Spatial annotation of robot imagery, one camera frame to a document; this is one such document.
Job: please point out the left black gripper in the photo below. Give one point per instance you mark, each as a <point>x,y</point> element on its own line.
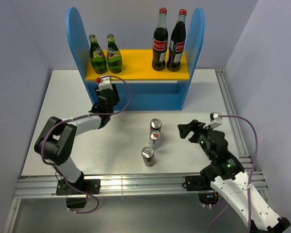
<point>115,95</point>

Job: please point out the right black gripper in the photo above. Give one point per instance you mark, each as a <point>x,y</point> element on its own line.
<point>194,125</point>

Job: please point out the green glass bottle front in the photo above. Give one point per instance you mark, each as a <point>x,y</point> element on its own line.
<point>114,58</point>

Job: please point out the green glass bottle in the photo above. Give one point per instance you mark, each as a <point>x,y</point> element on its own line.
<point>114,58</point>
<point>97,57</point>

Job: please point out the silver can red logo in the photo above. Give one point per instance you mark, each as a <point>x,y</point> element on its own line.
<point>154,139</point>

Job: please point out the dark gold beverage can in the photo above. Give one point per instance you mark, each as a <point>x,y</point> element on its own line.
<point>148,156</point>

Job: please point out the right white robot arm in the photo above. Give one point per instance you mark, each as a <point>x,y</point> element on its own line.
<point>226,175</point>

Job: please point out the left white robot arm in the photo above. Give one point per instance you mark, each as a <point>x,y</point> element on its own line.
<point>56,140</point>

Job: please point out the blue and yellow wooden shelf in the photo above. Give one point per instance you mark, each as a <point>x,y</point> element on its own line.
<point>150,90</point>

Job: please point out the rear dark beverage can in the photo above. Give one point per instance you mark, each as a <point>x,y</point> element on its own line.
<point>155,125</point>

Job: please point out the left cola glass bottle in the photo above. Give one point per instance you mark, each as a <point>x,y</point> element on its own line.
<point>160,41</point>

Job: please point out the cola glass bottle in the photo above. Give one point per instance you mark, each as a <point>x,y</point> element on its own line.
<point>177,42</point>
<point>160,41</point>

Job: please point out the right cola glass bottle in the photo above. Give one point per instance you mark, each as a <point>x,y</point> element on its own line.
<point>177,42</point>

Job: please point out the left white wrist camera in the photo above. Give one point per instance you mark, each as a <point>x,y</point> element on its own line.
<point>104,83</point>

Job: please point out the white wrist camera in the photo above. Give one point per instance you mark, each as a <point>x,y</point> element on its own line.
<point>216,120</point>
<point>104,83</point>

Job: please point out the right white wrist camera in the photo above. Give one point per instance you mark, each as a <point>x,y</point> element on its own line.
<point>216,120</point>

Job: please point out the right side aluminium rail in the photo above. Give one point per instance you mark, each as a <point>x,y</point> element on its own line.
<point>234,123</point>

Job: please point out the aluminium rail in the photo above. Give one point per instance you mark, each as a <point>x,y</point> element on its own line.
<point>127,204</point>
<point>234,123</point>

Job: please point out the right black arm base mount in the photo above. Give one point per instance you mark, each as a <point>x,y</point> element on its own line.
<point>206,195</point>

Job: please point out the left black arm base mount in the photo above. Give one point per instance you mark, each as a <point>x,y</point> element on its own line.
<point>78,194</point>

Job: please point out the front aluminium rail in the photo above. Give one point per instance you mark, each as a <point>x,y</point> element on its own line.
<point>127,204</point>

